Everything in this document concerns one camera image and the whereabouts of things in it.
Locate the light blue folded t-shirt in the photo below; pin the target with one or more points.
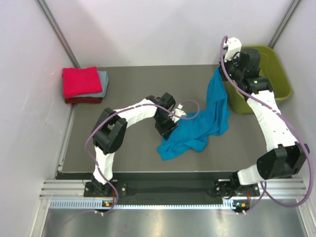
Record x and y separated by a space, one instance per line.
104 79

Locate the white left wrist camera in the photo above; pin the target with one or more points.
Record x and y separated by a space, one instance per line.
178 113

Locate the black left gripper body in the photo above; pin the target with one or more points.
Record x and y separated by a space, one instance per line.
164 123

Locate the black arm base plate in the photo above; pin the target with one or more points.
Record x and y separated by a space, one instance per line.
212 188

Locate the right aluminium corner post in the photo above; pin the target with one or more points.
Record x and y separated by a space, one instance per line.
284 22

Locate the turquoise t-shirt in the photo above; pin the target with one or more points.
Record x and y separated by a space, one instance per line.
194 133

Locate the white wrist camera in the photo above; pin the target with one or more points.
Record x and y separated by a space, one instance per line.
178 113
232 46

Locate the left aluminium corner post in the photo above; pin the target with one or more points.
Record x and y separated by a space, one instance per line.
59 34

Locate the dark red folded t-shirt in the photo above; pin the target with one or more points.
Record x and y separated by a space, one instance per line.
89 100

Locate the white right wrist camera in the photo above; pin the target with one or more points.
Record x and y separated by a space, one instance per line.
232 46

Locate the aluminium corner post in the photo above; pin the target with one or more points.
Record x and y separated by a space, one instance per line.
284 22
59 34

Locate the green plastic basket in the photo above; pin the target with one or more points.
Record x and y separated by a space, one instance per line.
274 74

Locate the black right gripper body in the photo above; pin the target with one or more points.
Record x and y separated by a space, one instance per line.
231 69

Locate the aluminium frame rail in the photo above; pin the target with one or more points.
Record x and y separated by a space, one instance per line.
75 189

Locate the grey slotted cable duct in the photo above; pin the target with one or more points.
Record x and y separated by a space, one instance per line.
104 205

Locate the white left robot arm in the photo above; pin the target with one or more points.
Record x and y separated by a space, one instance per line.
109 131

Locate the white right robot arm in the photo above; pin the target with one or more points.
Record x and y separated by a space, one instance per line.
285 154

